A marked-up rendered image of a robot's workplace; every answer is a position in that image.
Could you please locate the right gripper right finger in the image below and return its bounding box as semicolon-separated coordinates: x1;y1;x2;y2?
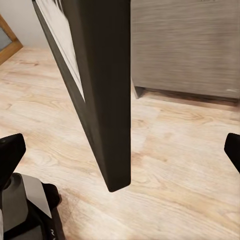
224;133;240;173

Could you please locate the poster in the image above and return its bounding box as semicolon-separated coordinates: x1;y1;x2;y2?
32;0;131;193

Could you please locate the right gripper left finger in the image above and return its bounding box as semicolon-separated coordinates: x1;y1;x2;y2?
0;133;26;193

